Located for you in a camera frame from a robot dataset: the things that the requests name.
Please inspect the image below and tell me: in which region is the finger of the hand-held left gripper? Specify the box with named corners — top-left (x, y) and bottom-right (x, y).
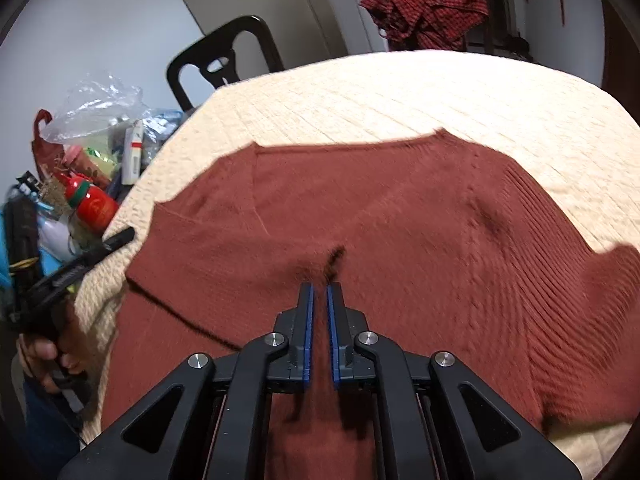
top-left (80, 226), bottom-right (137, 268)

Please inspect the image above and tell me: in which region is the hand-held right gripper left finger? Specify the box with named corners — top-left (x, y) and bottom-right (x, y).
top-left (57, 282), bottom-right (315, 480)

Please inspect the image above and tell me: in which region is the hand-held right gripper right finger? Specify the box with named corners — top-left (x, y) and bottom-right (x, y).
top-left (327, 282), bottom-right (583, 480)

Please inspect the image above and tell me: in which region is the rust-brown knit sweater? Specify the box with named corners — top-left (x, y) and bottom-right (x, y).
top-left (100, 129), bottom-right (640, 480)

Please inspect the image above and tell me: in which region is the person's left hand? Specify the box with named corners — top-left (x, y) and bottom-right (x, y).
top-left (17, 305), bottom-right (88, 396)

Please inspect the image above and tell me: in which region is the red sauce bottle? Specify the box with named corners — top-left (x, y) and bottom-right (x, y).
top-left (62, 172), bottom-right (120, 233)

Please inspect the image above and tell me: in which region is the white box with red stripe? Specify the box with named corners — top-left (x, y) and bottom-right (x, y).
top-left (121, 120), bottom-right (145, 186)

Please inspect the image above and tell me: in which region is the red shopping bag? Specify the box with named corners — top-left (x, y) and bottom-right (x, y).
top-left (31, 109), bottom-right (68, 181)

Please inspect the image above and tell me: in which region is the clear plastic bag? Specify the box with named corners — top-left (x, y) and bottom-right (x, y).
top-left (40, 72), bottom-right (146, 143)

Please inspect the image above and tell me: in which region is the person's leg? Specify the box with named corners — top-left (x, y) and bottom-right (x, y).
top-left (20, 385), bottom-right (87, 480)

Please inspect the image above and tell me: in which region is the dark wooden chair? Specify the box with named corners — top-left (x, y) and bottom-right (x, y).
top-left (166, 15), bottom-right (286, 111)

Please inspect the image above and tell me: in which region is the beige quilted table cover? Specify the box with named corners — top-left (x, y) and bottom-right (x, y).
top-left (75, 50), bottom-right (640, 480)

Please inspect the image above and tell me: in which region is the red checked shirt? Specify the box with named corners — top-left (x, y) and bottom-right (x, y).
top-left (360, 0), bottom-right (490, 53)

